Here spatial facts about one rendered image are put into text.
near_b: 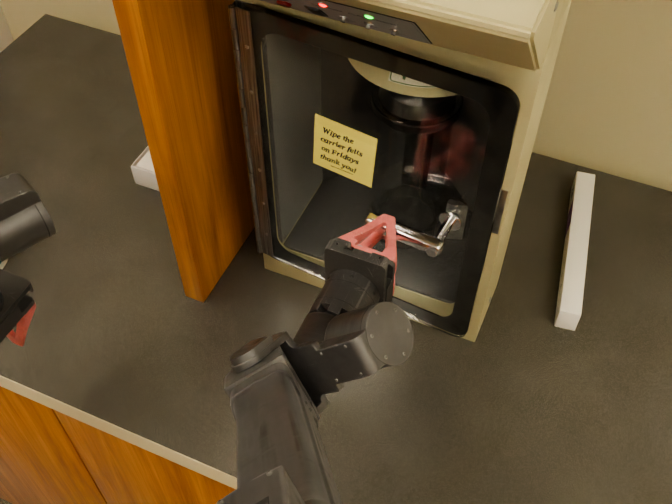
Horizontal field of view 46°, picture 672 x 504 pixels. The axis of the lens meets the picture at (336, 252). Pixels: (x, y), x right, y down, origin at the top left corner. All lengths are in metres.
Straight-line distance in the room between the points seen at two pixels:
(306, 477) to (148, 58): 0.51
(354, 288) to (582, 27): 0.62
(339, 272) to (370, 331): 0.13
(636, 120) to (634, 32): 0.15
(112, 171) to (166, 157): 0.42
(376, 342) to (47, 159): 0.84
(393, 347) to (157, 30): 0.39
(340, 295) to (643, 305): 0.55
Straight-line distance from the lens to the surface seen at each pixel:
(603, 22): 1.23
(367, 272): 0.77
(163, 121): 0.88
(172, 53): 0.87
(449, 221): 0.86
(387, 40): 0.79
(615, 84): 1.29
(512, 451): 1.02
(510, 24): 0.61
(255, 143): 0.95
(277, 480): 0.37
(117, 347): 1.11
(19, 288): 0.88
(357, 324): 0.68
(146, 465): 1.23
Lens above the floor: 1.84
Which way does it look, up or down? 51 degrees down
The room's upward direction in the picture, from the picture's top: straight up
